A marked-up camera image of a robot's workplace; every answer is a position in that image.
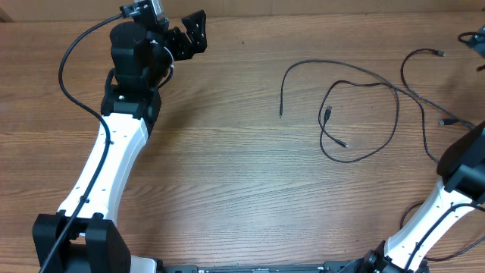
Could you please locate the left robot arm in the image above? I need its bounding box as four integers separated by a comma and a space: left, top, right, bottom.
33, 5, 207, 272

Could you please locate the right camera black cable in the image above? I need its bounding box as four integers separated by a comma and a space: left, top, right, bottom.
399, 200, 485, 273

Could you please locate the black USB-C cable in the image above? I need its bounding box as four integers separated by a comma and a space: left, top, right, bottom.
279, 59, 440, 164

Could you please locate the left camera black cable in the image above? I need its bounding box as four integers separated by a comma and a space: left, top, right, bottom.
37, 13, 126, 273

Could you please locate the camera black cable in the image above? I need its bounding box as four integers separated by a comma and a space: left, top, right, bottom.
37, 13, 126, 273
399, 200, 485, 273

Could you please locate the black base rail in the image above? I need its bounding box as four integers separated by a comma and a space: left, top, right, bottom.
124, 248, 431, 273

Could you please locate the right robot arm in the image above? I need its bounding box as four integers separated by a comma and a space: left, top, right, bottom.
340, 123, 484, 272

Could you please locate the black USB-A cable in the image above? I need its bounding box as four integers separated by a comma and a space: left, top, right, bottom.
400, 48, 477, 130

